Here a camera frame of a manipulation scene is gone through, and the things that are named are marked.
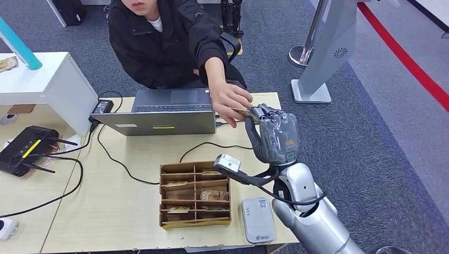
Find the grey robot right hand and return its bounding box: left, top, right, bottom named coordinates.
left=245, top=103, right=301, bottom=166

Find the person's left hand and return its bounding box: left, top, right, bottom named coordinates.
left=210, top=81, right=254, bottom=129

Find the person's ID card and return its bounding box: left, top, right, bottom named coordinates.
left=229, top=106, right=261, bottom=124

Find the white card reader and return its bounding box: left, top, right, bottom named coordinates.
left=241, top=197, right=277, bottom=244

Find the large patterned key card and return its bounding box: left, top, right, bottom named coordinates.
left=200, top=189, right=229, bottom=202

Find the person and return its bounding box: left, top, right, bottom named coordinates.
left=107, top=0, right=254, bottom=129

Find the wooden card organizer box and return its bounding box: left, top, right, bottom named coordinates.
left=159, top=161, right=232, bottom=230

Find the patterned card on shelf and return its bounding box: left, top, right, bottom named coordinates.
left=0, top=56, right=19, bottom=73

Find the black office chair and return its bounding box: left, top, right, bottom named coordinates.
left=220, top=31, right=243, bottom=64

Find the grey laptop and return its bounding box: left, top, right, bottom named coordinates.
left=90, top=88, right=217, bottom=137

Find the black equipment stand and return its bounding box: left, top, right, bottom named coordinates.
left=220, top=0, right=245, bottom=38

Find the grey kiosk stand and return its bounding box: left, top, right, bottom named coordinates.
left=290, top=0, right=358, bottom=104

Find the black laptop power adapter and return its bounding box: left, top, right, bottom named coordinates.
left=91, top=99, right=115, bottom=115

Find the black cabinet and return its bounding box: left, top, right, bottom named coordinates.
left=52, top=0, right=88, bottom=26

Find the white desk shelf riser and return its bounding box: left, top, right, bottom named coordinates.
left=0, top=51, right=99, bottom=138

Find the white table leg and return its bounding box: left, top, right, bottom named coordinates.
left=46, top=0, right=68, bottom=28

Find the brown cardboard piece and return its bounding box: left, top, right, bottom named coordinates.
left=7, top=104, right=36, bottom=114

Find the white furniture panel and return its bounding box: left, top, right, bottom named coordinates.
left=408, top=0, right=449, bottom=36

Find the black router with antennas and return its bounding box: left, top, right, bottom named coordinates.
left=0, top=125, right=78, bottom=177

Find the teal cylinder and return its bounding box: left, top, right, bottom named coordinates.
left=0, top=17, right=43, bottom=71

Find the grey round desk grommet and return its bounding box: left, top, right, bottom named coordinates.
left=0, top=113, right=19, bottom=126

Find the white power strip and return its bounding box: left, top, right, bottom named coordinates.
left=0, top=217, right=19, bottom=241

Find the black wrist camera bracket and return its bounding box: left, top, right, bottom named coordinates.
left=224, top=165, right=281, bottom=186

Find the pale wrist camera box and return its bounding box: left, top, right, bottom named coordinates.
left=213, top=153, right=242, bottom=175

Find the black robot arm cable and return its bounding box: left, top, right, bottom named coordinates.
left=252, top=168, right=327, bottom=206

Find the chrome stanchion post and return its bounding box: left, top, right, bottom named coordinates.
left=289, top=0, right=330, bottom=68

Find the black laptop charger cable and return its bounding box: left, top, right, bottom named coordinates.
left=96, top=91, right=253, bottom=185

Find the black adapter mains cord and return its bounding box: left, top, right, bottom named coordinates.
left=28, top=117, right=102, bottom=158

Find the grey round ring object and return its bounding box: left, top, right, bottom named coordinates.
left=375, top=246, right=413, bottom=254

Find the black router cable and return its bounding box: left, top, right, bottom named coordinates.
left=0, top=156, right=84, bottom=219

